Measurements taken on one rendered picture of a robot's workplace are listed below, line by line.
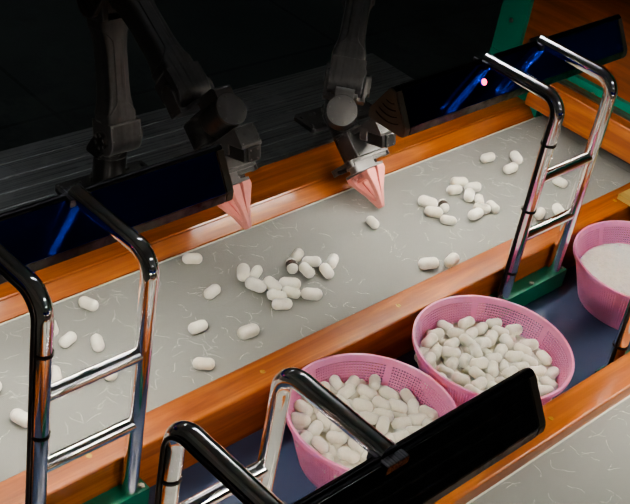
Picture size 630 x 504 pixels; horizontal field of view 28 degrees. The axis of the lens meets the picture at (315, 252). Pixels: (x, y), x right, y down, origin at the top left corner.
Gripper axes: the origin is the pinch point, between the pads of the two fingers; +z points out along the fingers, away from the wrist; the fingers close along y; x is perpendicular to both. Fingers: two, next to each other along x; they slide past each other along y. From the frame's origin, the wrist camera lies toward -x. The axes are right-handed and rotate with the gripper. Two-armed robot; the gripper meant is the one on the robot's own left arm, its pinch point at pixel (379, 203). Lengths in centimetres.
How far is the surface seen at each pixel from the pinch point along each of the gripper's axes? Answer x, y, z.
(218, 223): 6.2, -30.9, -7.8
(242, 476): -69, -93, 25
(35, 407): -34, -94, 10
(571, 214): -25.9, 17.4, 16.7
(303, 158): 11.1, -3.0, -14.4
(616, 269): -22.5, 26.3, 29.5
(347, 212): 2.9, -5.6, -0.9
